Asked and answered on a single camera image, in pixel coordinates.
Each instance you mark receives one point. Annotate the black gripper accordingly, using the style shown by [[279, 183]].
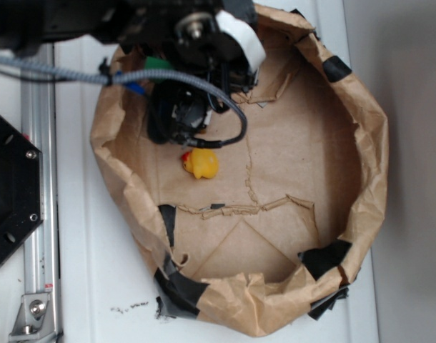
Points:
[[179, 110]]

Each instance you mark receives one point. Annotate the green rectangular block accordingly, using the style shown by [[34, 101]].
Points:
[[157, 63]]

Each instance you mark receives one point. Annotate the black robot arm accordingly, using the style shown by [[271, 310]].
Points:
[[198, 53]]

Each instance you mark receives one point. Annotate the yellow rubber duck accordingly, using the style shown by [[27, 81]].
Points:
[[202, 163]]

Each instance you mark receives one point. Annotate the brown paper bag tray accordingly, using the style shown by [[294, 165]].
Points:
[[283, 228]]

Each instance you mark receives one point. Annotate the white plastic board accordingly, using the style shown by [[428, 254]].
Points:
[[107, 294]]

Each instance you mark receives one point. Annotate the aluminium extrusion rail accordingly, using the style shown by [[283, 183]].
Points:
[[41, 248]]

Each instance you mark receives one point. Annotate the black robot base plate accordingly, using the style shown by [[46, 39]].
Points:
[[20, 189]]

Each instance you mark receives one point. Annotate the metal corner bracket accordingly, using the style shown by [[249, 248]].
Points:
[[35, 318]]

